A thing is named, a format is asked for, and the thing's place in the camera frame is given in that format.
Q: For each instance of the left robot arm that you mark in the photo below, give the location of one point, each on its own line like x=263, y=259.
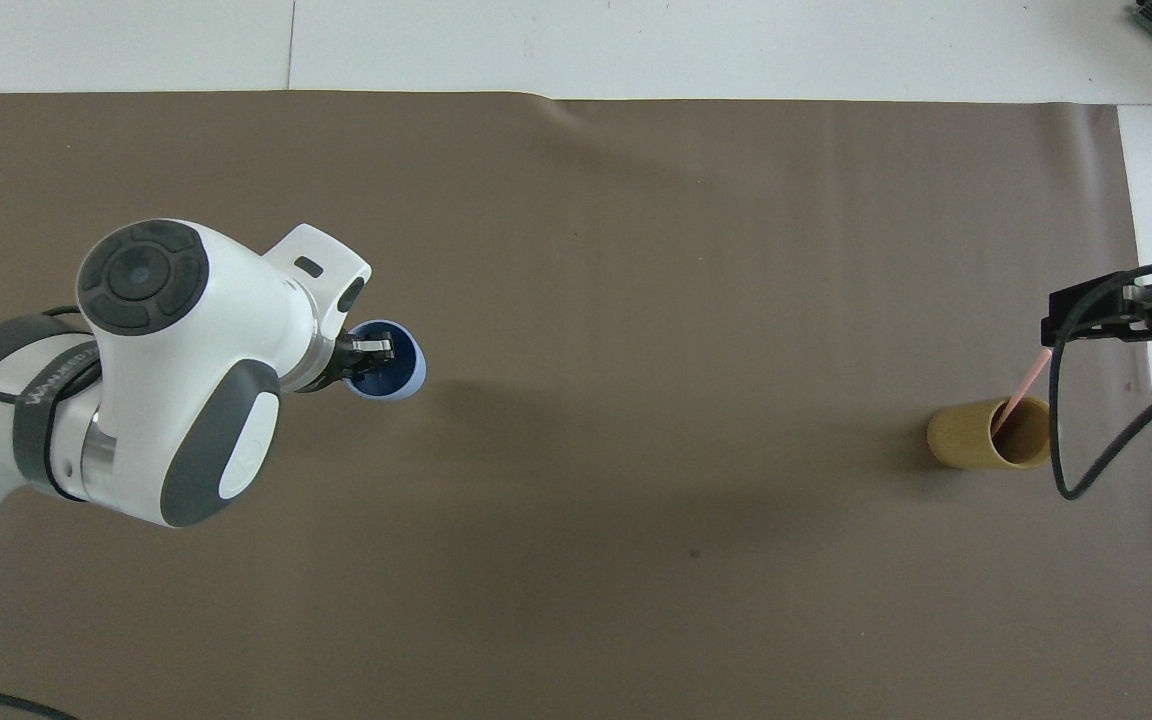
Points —
x=186, y=340

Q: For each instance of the yellow cup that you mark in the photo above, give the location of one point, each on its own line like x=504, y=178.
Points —
x=961, y=437

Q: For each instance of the blue cup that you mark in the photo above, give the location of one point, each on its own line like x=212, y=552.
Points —
x=410, y=372

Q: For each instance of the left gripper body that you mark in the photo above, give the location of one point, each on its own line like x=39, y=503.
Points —
x=339, y=364

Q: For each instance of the pink chopstick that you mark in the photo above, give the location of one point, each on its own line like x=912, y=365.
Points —
x=1020, y=395

